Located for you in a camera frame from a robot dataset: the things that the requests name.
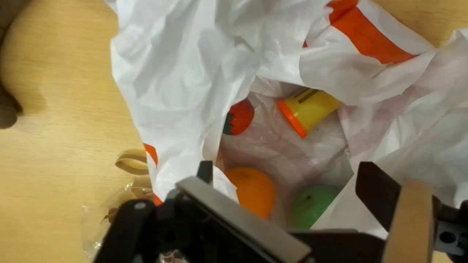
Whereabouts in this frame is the green toy ball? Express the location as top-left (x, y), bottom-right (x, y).
top-left (290, 185), bottom-right (340, 231)

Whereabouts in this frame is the yellow container orange lid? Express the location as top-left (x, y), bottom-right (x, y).
top-left (276, 88), bottom-right (342, 139)

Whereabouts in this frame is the red toy tomato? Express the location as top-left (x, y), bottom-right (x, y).
top-left (222, 98), bottom-right (255, 137)

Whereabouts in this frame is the clear bag of tan rings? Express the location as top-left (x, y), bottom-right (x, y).
top-left (78, 147), bottom-right (165, 260)

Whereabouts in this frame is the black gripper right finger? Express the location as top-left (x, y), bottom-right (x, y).
top-left (353, 161), bottom-right (468, 263)

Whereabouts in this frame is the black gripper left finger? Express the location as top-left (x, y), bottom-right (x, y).
top-left (93, 159), bottom-right (314, 263)

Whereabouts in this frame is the white orange plastic bag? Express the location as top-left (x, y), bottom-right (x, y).
top-left (108, 0), bottom-right (468, 240)

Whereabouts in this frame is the orange plush fruit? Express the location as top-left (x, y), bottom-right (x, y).
top-left (223, 165), bottom-right (277, 219)

